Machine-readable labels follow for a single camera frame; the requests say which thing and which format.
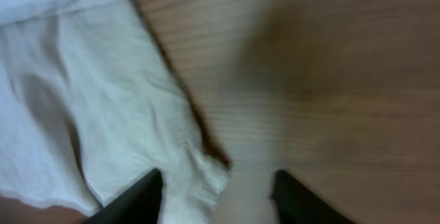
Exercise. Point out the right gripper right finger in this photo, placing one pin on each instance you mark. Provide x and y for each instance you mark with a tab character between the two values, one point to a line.
295	203

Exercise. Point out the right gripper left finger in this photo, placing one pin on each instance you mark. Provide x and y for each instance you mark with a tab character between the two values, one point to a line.
140	204

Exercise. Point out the beige khaki shorts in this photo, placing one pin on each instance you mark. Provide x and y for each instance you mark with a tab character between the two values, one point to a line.
88	107

